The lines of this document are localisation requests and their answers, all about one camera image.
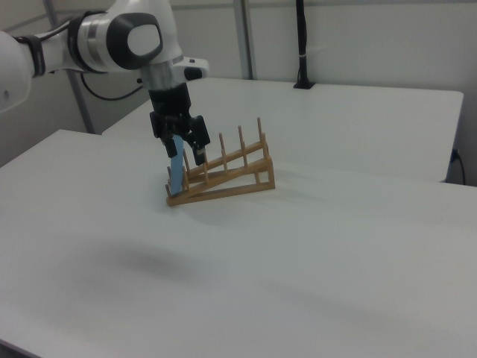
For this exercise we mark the blue plate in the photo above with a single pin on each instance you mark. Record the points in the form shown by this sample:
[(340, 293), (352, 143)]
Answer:
[(176, 175)]

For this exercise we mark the aluminium frame post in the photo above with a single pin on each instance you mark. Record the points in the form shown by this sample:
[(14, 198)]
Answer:
[(249, 41), (82, 108)]

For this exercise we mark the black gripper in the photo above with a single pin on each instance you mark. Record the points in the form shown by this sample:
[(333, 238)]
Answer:
[(172, 104)]

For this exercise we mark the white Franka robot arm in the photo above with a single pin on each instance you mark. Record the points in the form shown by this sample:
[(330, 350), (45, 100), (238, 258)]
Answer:
[(100, 44)]

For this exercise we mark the wooden plate rack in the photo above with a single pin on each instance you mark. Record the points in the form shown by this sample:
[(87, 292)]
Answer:
[(227, 179)]

